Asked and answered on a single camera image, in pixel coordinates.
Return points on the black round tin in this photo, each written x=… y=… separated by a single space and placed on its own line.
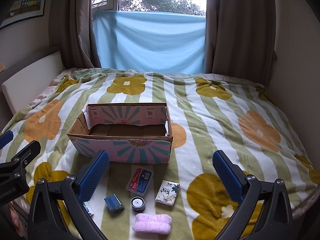
x=138 y=204

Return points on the small dark blue box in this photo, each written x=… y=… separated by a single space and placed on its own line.
x=113 y=203

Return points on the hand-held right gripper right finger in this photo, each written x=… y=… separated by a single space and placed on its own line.
x=227 y=177

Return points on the floral striped blanket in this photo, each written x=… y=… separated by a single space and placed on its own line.
x=212 y=120

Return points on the small white blue packet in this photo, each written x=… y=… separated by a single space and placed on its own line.
x=88 y=208

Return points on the wall poster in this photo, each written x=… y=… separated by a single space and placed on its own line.
x=25 y=0

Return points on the floral print tissue packet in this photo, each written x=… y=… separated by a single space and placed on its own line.
x=167 y=192

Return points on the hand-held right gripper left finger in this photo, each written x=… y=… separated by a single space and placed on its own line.
x=93 y=177

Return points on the red blue plastic case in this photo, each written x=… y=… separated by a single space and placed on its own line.
x=140 y=182

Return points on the brown curtain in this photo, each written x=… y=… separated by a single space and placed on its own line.
x=240 y=25
x=75 y=25

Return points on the white headboard panel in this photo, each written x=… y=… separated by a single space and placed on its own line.
x=32 y=77

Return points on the pink patterned bedsheet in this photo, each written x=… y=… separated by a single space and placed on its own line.
x=40 y=98

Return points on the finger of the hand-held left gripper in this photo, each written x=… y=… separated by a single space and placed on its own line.
x=25 y=155
x=5 y=140

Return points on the pink fluffy cloth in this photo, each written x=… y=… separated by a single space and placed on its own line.
x=152 y=223

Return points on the light blue cloth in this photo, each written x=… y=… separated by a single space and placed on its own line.
x=150 y=42

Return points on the printed pink cardboard box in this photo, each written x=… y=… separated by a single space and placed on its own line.
x=140 y=152

